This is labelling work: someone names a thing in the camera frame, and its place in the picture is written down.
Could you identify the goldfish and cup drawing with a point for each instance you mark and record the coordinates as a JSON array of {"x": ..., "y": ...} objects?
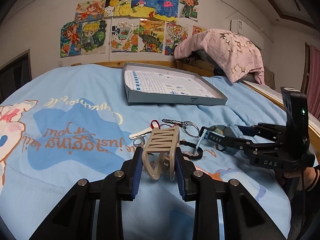
[{"x": 125, "y": 37}]

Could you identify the red haired character drawing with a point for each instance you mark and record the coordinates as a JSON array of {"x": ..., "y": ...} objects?
[{"x": 189, "y": 9}]

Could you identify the dark doorway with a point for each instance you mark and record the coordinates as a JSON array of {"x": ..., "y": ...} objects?
[{"x": 15, "y": 74}]

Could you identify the silver key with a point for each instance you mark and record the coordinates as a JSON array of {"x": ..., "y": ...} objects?
[{"x": 141, "y": 133}]

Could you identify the pink curtain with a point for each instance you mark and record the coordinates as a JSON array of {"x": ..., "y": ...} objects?
[{"x": 313, "y": 91}]

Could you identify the blond boy drawing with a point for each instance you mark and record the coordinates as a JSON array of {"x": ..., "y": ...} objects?
[{"x": 93, "y": 37}]

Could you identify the colourful doodle poster drawing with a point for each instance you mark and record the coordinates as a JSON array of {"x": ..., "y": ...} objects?
[{"x": 174, "y": 35}]

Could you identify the wooden bed frame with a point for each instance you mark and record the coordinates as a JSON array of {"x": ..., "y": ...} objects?
[{"x": 207, "y": 71}]

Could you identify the mermaid drawing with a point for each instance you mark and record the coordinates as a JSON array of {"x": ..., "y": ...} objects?
[{"x": 90, "y": 11}]

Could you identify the orange clownfish drawing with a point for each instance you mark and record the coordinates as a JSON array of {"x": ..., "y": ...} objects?
[{"x": 197, "y": 29}]

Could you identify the orange haired girl drawing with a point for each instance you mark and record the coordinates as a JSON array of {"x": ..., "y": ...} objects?
[{"x": 70, "y": 39}]

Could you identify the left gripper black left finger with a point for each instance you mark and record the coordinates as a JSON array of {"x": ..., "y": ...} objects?
[{"x": 92, "y": 210}]

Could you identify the light blue cartoon bed blanket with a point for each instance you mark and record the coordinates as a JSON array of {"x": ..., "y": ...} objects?
[{"x": 80, "y": 127}]

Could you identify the pink floral cloth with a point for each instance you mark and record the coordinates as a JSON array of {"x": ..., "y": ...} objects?
[{"x": 235, "y": 54}]

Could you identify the blue sea beach drawing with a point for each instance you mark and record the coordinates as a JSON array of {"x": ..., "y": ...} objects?
[{"x": 165, "y": 10}]

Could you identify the orange landscape drawing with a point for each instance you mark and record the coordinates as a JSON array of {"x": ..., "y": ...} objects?
[{"x": 151, "y": 36}]

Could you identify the person's right hand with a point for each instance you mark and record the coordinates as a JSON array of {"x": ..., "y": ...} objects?
[{"x": 309, "y": 178}]

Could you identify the beige plastic hair claw clip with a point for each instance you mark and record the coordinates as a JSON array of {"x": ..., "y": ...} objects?
[{"x": 159, "y": 150}]

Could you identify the white wall air conditioner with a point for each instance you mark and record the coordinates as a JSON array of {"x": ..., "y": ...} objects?
[{"x": 241, "y": 28}]

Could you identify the moon and stars drawing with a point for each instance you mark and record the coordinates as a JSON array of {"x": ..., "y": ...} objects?
[{"x": 117, "y": 8}]

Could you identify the silver twisted hair clip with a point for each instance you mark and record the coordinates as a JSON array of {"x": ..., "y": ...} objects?
[{"x": 173, "y": 122}]

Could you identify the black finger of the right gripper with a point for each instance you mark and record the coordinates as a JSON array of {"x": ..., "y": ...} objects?
[
  {"x": 230, "y": 145},
  {"x": 242, "y": 131}
]

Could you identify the grey cardboard box lid tray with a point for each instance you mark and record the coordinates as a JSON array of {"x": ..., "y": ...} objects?
[{"x": 146, "y": 83}]

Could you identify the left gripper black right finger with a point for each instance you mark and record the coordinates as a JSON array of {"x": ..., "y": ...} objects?
[{"x": 243, "y": 217}]

